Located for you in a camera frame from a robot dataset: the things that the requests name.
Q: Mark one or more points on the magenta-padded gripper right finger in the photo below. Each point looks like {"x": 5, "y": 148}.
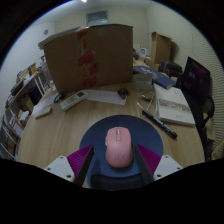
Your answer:
{"x": 166, "y": 168}

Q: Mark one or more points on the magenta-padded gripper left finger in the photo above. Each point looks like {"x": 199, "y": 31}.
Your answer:
{"x": 60, "y": 168}

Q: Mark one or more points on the pink computer mouse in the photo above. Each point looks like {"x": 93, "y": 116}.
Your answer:
{"x": 118, "y": 148}

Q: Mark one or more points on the dark blue round mouse pad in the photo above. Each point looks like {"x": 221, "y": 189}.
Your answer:
{"x": 126, "y": 121}

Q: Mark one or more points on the black marker pen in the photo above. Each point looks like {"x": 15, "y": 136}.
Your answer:
{"x": 160, "y": 124}

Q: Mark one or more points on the shelf unit with books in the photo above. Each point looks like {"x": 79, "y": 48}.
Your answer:
{"x": 10, "y": 133}

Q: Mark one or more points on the white closed book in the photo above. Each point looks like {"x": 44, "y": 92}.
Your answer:
{"x": 173, "y": 105}

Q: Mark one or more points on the small black clip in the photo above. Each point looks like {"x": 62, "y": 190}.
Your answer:
{"x": 123, "y": 93}

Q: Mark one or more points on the wooden side desk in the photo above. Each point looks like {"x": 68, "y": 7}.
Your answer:
{"x": 23, "y": 88}

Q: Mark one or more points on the clear plastic container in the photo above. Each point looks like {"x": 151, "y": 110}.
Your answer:
{"x": 142, "y": 83}

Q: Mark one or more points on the blue book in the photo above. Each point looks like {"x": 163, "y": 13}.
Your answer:
{"x": 156, "y": 77}

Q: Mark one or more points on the dark screen monitor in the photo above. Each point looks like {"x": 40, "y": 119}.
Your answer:
{"x": 196, "y": 78}

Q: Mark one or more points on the black bag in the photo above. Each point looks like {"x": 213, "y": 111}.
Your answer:
{"x": 171, "y": 68}

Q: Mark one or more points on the tall brown cardboard box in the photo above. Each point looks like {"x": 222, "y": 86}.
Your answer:
{"x": 161, "y": 48}

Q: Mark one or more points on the large brown cardboard box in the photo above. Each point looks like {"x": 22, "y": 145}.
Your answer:
{"x": 106, "y": 56}

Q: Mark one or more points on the ceiling light tube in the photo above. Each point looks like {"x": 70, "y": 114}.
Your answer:
{"x": 83, "y": 1}

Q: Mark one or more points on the round wall clock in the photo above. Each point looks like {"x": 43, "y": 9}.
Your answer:
{"x": 45, "y": 32}

